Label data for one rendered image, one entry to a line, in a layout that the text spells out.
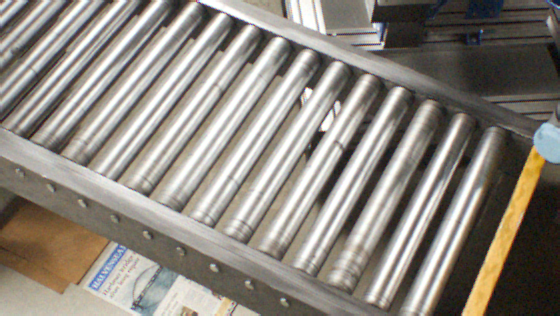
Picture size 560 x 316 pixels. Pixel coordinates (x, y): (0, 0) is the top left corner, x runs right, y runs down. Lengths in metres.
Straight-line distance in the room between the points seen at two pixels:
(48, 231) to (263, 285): 1.11
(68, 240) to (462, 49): 1.24
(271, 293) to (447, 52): 1.34
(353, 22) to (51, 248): 1.08
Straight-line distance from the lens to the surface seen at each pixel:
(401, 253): 1.46
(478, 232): 1.93
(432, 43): 2.57
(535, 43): 2.67
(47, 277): 2.35
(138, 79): 1.65
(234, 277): 1.44
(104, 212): 1.51
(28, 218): 2.45
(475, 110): 1.67
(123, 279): 2.31
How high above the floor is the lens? 2.04
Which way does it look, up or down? 54 degrees down
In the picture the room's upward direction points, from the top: 6 degrees clockwise
